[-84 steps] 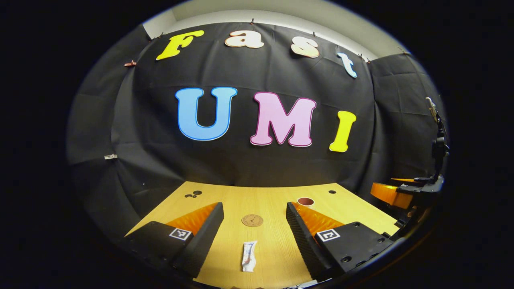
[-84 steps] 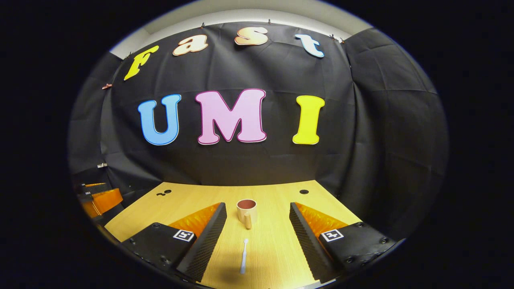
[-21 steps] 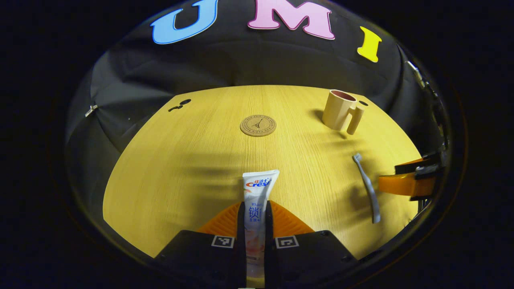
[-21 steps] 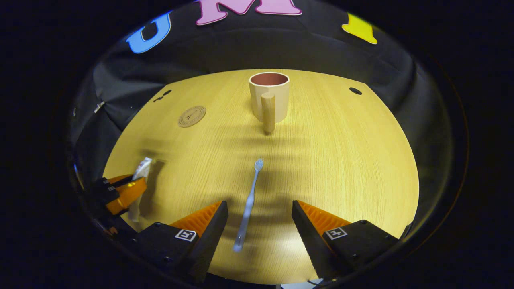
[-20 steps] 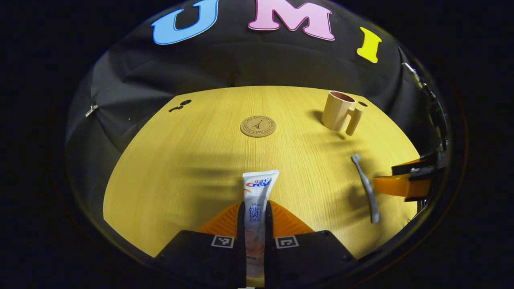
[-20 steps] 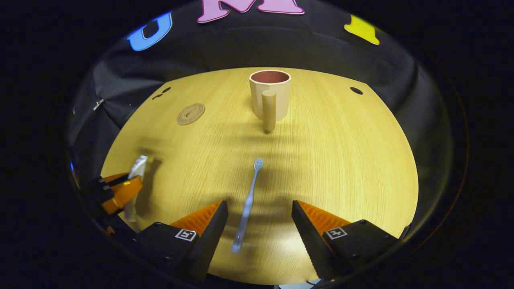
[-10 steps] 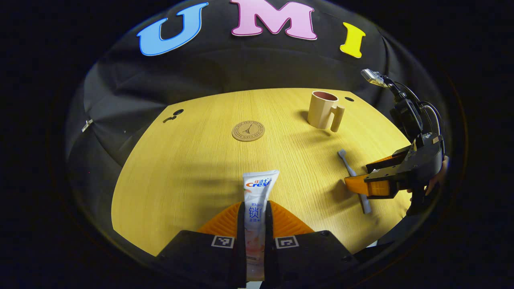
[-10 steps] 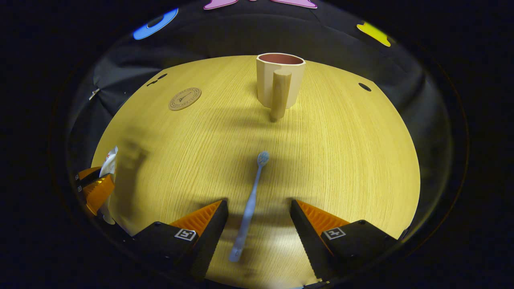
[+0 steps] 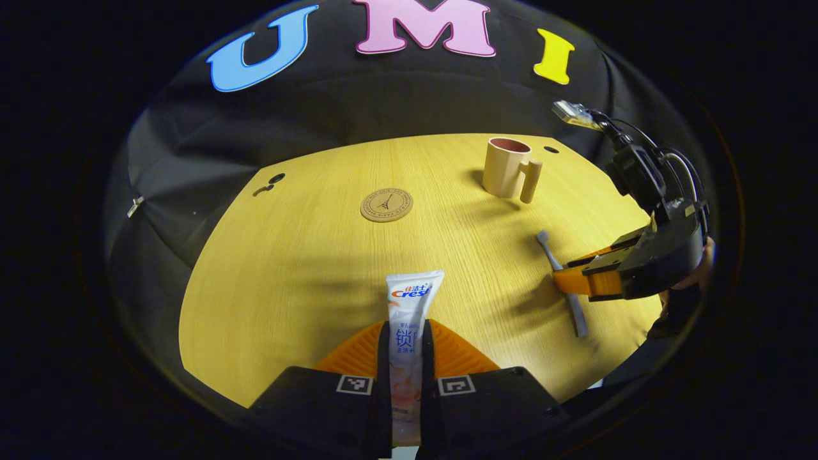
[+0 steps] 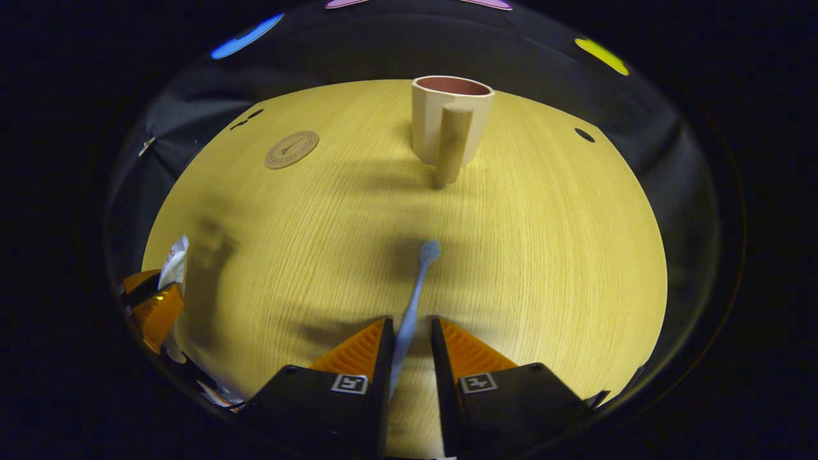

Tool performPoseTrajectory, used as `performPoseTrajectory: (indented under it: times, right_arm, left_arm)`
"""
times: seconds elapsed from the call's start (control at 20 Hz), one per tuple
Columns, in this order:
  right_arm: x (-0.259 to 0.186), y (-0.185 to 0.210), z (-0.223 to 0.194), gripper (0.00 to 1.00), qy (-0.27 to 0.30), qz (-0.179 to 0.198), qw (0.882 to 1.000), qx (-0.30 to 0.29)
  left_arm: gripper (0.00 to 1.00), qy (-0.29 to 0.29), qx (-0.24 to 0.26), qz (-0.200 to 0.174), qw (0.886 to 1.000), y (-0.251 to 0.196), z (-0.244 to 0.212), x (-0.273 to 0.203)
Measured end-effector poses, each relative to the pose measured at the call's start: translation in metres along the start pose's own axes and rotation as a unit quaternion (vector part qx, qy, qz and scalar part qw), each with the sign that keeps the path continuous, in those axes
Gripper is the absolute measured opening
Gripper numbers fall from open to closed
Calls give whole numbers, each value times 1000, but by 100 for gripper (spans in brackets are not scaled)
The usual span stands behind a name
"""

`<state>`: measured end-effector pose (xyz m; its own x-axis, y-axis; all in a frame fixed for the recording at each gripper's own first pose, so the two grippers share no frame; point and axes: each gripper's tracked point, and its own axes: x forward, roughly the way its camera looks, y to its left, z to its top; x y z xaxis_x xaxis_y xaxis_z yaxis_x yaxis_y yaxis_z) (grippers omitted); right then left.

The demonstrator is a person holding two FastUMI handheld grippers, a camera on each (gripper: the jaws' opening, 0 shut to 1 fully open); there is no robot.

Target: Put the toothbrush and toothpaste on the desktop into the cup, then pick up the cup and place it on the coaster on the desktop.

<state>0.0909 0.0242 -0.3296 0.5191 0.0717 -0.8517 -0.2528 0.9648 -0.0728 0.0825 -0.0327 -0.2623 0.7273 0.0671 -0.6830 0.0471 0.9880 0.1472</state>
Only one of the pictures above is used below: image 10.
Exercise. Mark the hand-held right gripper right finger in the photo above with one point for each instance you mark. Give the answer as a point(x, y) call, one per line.
point(444, 383)

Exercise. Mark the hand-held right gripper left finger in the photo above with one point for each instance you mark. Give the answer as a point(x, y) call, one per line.
point(377, 383)

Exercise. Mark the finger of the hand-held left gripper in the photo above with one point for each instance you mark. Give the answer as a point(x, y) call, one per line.
point(142, 286)
point(158, 316)

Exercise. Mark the light blue toothbrush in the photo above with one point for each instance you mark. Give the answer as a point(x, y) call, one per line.
point(415, 300)

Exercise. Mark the round brown coaster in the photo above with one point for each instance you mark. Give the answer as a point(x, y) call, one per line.
point(292, 149)

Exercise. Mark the beige cup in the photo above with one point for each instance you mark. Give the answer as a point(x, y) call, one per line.
point(425, 128)

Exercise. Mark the wooden desktop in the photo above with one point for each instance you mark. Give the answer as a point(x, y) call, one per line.
point(543, 255)

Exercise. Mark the white clip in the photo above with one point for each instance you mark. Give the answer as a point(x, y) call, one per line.
point(147, 145)

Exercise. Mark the black backdrop cloth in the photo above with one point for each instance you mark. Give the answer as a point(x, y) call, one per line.
point(358, 51)

